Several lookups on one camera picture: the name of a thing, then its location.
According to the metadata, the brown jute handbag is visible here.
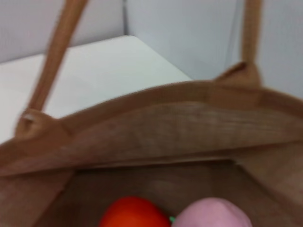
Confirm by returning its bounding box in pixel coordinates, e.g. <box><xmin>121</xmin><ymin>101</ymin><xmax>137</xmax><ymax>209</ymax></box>
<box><xmin>0</xmin><ymin>0</ymin><xmax>303</xmax><ymax>227</ymax></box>

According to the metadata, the orange toy fruit with stem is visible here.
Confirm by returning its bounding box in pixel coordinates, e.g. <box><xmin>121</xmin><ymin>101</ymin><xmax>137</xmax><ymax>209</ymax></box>
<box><xmin>98</xmin><ymin>195</ymin><xmax>172</xmax><ymax>227</ymax></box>

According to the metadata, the pink toy peach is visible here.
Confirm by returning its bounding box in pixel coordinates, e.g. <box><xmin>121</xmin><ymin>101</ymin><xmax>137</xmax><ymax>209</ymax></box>
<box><xmin>169</xmin><ymin>197</ymin><xmax>253</xmax><ymax>227</ymax></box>

